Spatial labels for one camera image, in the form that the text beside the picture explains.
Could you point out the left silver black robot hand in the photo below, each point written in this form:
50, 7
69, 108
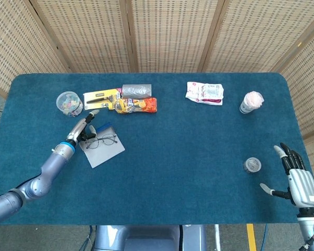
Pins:
78, 129

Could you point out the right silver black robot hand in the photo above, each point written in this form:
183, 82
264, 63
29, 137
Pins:
303, 188

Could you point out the black-rimmed eyeglasses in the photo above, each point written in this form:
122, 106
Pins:
109, 141

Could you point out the grey notebook with blue spine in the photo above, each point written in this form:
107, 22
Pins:
102, 155

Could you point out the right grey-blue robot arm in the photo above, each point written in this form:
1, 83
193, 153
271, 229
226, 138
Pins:
307, 230

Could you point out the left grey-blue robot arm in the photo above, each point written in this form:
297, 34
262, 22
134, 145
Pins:
39, 183

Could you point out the clear jar of coloured clips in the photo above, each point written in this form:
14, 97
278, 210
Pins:
68, 103

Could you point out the yellow utility knife package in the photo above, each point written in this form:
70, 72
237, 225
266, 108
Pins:
99, 100

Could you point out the orange snack packet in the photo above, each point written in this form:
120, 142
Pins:
136, 105

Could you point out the blue table mat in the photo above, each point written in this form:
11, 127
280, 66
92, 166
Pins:
172, 157

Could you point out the metal table leg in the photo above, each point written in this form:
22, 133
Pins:
217, 238

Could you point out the white paper cup blue print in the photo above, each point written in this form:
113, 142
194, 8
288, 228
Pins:
244, 107

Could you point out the white snack packet red logo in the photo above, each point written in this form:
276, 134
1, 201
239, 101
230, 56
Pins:
193, 91

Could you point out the grey-blue robot torso base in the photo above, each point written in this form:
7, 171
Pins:
146, 239

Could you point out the woven bamboo folding screen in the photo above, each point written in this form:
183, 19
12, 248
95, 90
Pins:
170, 34

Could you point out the white magenta snack packet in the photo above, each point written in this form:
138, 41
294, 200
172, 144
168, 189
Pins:
213, 91

